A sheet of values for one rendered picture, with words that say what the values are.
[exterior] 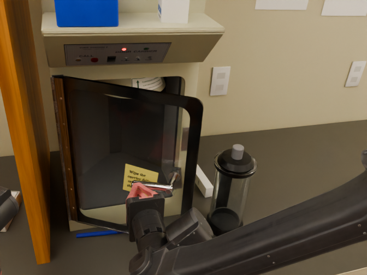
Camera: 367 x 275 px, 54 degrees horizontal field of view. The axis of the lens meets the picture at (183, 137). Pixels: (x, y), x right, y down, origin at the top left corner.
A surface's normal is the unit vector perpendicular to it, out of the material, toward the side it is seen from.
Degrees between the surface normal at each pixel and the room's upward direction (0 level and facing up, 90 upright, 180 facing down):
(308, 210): 43
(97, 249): 0
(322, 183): 0
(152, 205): 90
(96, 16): 90
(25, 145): 90
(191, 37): 135
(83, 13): 90
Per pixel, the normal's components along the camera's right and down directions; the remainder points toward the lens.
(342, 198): -0.68, -0.68
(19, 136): 0.30, 0.52
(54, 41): 0.16, 0.97
